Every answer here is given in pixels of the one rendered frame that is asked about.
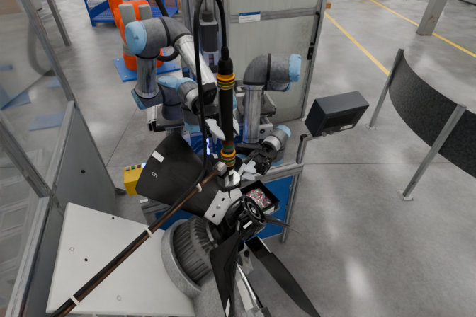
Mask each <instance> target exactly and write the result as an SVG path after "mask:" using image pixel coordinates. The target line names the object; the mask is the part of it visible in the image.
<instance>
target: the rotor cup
mask: <svg viewBox="0 0 476 317"><path fill-rule="evenodd" d="M238 201H239V203H238V204H237V205H236V206H235V207H233V208H232V206H233V205H235V204H236V203H237V202H238ZM251 208H254V209H255V210H256V213H253V212H252V210H251ZM237 220H239V223H240V224H239V230H241V231H240V234H239V237H241V238H240V242H239V244H238V253H239V252H241V251H242V250H243V249H244V241H247V240H249V239H250V238H251V237H253V236H254V235H256V234H257V233H258V232H260V230H262V229H263V228H264V227H265V226H266V217H265V215H264V213H263V211H262V210H261V208H260V207H259V206H258V205H257V203H256V202H255V201H254V200H252V199H251V198H250V197H249V196H246V195H242V196H240V197H239V198H238V199H237V200H235V201H234V202H233V203H232V204H231V205H230V206H229V208H228V209H227V211H226V213H225V215H224V216H223V218H222V221H221V222H220V223H219V224H218V226H217V225H216V224H214V223H212V222H211V221H210V228H211V231H212V233H213V235H214V237H215V238H216V240H217V242H218V243H219V244H222V243H223V242H225V241H226V240H227V239H228V238H229V237H230V236H232V235H233V234H234V233H235V229H236V225H237ZM250 221H251V222H252V223H251V224H250V225H248V227H246V228H244V227H243V226H245V225H246V224H247V223H249V222H250Z"/></svg>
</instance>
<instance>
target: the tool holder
mask: <svg viewBox="0 0 476 317"><path fill-rule="evenodd" d="M219 163H221V162H220V161H219V162H217V163H216V164H215V165H214V166H213V170H215V169H218V171H219V172H218V173H217V174H216V176H217V181H218V183H219V184H220V186H222V187H223V188H234V187H236V186H237V185H238V184H239V183H240V177H239V174H238V173H237V172H234V179H233V180H232V181H229V178H228V175H229V174H230V170H228V169H227V165H225V164H224V166H223V167H218V164H219Z"/></svg>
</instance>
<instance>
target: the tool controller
mask: <svg viewBox="0 0 476 317"><path fill-rule="evenodd" d="M369 105H370V104H369V103H368V101H367V100H366V99H365V98H364V97H363V96H362V95H361V94H360V92H359V91H352V92H348V93H341V94H337V95H332V96H326V97H322V98H316V99H315V100H314V103H313V104H312V107H311V109H310V111H309V113H308V115H307V118H306V120H305V125H306V127H307V128H308V130H309V131H310V133H311V135H312V136H313V137H314V138H315V137H320V136H323V137H325V136H326V135H327V134H329V135H333V133H335V132H340V131H344V130H348V129H353V128H354V127H355V126H356V124H357V123H358V121H359V120H360V119H361V117H362V116H363V114H364V112H365V111H366V110H367V109H368V107H369Z"/></svg>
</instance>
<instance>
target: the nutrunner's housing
mask: <svg viewBox="0 0 476 317"><path fill-rule="evenodd" d="M217 72H218V74H220V75H230V74H233V72H234V69H233V62H232V60H231V58H230V57H229V48H228V46H226V47H223V46H222V47H221V58H219V60H218V63H217ZM227 169H228V170H229V175H228V178H229V181H232V180H233V179H234V165H233V166H229V167H228V166H227Z"/></svg>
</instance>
